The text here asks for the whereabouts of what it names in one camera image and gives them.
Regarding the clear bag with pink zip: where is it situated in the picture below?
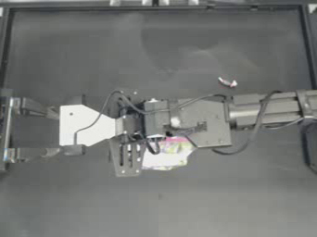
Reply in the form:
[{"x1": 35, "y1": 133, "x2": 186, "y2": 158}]
[{"x1": 142, "y1": 135, "x2": 198, "y2": 171}]

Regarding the candy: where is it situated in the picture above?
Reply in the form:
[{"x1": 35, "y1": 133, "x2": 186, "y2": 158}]
[{"x1": 216, "y1": 76, "x2": 239, "y2": 90}]

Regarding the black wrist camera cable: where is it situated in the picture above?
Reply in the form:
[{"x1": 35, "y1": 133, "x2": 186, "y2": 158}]
[{"x1": 73, "y1": 90, "x2": 147, "y2": 146}]

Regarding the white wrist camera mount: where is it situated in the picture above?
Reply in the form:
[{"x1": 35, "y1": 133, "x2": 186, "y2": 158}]
[{"x1": 59, "y1": 104, "x2": 126, "y2": 147}]

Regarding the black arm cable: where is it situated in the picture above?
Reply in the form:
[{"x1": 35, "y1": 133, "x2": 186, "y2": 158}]
[{"x1": 210, "y1": 90, "x2": 283, "y2": 156}]

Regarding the black table frame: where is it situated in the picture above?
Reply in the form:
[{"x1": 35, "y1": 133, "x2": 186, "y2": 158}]
[{"x1": 0, "y1": 0, "x2": 317, "y2": 78}]

